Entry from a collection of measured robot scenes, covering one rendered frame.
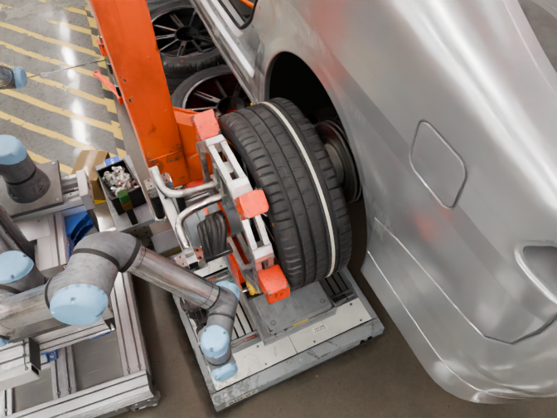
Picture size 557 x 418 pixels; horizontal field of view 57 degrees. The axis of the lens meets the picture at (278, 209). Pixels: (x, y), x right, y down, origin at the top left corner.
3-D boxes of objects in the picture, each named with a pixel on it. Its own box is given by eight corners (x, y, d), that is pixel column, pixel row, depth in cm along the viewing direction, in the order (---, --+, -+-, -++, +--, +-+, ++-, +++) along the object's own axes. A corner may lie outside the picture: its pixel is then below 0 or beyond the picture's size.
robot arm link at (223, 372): (239, 365, 142) (241, 375, 149) (224, 331, 148) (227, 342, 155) (212, 376, 140) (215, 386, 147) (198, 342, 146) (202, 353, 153)
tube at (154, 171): (222, 190, 169) (218, 168, 161) (166, 211, 164) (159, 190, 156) (204, 154, 179) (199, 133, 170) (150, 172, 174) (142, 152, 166)
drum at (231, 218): (253, 235, 182) (249, 211, 171) (196, 257, 177) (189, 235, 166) (237, 206, 190) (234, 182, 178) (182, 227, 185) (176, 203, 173)
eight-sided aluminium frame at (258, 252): (277, 308, 187) (273, 221, 143) (260, 314, 185) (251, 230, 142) (223, 201, 217) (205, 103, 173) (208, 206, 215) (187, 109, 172)
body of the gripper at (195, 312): (204, 284, 157) (218, 318, 150) (207, 298, 164) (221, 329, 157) (180, 294, 155) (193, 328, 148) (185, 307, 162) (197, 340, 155)
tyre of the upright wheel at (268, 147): (318, 93, 146) (256, 97, 208) (242, 119, 141) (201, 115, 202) (373, 294, 164) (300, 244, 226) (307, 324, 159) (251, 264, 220)
